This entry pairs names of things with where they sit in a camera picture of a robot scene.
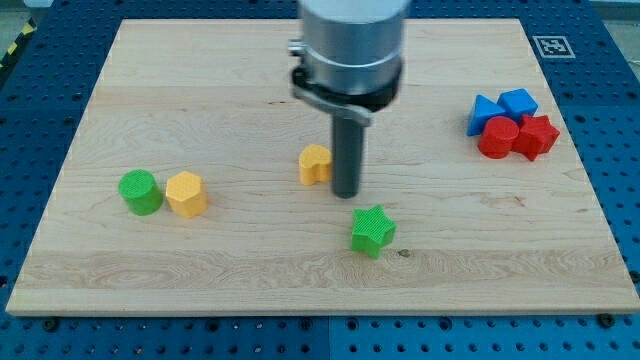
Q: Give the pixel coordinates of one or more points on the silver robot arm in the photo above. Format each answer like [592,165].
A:
[350,56]

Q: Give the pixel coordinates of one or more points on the green star block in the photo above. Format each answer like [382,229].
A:
[372,230]

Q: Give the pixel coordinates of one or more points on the red cylinder block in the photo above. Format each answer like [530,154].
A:
[498,136]

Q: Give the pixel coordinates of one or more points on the yellow hexagon block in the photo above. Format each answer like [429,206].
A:
[187,194]

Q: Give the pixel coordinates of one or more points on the blue triangle block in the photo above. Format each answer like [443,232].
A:
[482,111]

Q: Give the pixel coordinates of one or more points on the wooden board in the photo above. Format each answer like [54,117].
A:
[474,236]

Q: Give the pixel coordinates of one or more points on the yellow heart block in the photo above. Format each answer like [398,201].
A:
[315,165]

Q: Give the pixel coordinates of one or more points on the red star block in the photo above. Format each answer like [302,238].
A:
[536,136]

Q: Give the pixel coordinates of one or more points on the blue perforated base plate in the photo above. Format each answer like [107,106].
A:
[45,95]

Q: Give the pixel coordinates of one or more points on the blue cube block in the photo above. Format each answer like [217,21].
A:
[517,103]

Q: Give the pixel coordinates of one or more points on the green cylinder block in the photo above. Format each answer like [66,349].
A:
[140,192]

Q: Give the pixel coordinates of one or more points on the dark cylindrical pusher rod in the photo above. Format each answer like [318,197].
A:
[347,149]

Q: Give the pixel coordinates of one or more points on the white fiducial marker tag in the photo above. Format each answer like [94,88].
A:
[553,47]

